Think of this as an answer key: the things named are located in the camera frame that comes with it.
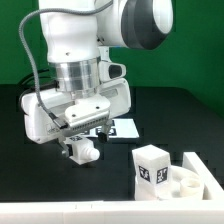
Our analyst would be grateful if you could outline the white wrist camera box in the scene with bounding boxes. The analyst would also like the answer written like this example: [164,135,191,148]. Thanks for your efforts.
[98,47,126,82]

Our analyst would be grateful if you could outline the white round stool seat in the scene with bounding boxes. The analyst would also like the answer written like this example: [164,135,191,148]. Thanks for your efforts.
[134,166,205,202]

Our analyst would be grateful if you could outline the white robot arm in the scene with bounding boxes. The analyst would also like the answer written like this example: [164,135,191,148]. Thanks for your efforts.
[19,0,173,161]

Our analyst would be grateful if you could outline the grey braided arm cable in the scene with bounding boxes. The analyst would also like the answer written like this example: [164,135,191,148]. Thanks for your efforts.
[18,0,114,129]

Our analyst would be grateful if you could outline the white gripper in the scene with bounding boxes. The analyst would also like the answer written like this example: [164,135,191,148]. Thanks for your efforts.
[21,78,131,158]

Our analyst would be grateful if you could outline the white L-shaped obstacle fence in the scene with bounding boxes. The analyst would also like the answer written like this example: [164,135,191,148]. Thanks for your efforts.
[0,152,224,224]

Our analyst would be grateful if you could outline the black cables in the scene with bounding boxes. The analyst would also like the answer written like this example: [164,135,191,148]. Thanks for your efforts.
[17,68,56,89]

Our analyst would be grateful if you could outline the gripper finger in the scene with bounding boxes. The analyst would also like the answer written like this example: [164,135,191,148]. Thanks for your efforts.
[98,119,113,143]

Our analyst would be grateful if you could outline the white marker sheet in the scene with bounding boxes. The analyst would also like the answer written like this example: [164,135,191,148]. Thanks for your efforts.
[83,118,139,139]

